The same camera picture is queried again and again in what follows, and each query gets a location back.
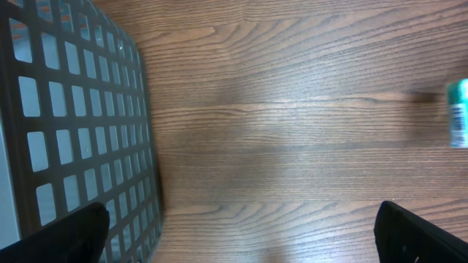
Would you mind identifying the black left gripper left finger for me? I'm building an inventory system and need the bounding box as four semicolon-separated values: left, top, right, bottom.
1;202;110;263

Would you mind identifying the teal tissue pack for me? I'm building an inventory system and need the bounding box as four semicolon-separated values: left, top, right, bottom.
447;78;467;148

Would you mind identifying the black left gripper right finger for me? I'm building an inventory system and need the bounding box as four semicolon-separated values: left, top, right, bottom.
374;201;467;263

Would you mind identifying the dark grey plastic basket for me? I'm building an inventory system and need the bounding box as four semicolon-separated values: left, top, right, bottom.
1;0;162;262

